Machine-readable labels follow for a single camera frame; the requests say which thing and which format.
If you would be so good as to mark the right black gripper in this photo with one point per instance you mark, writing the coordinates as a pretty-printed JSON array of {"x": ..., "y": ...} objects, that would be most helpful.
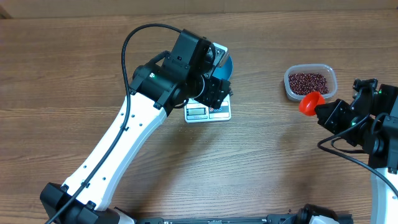
[{"x": 337, "y": 115}]

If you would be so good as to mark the white digital kitchen scale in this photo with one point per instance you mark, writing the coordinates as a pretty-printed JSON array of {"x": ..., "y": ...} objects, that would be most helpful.
[{"x": 196, "y": 112}]

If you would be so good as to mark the red adzuki beans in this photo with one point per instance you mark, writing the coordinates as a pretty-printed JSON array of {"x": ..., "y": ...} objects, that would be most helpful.
[{"x": 305, "y": 83}]

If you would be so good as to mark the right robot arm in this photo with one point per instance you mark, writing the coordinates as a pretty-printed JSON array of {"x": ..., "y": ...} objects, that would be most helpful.
[{"x": 370, "y": 121}]

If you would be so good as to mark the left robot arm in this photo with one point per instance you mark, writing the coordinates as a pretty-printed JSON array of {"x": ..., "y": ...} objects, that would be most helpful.
[{"x": 166, "y": 82}]

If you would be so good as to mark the red measuring scoop blue handle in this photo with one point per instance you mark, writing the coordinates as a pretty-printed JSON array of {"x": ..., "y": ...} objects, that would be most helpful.
[{"x": 310, "y": 102}]

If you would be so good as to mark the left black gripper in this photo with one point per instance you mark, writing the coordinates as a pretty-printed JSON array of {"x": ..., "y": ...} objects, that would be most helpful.
[{"x": 217, "y": 92}]

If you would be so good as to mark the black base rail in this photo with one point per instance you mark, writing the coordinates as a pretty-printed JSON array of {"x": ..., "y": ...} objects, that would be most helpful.
[{"x": 309, "y": 214}]

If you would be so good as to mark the blue plastic bowl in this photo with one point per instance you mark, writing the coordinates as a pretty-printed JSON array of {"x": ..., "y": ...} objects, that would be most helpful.
[{"x": 225, "y": 72}]

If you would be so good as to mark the clear plastic container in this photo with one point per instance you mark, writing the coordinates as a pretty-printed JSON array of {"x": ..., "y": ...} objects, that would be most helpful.
[{"x": 323, "y": 69}]

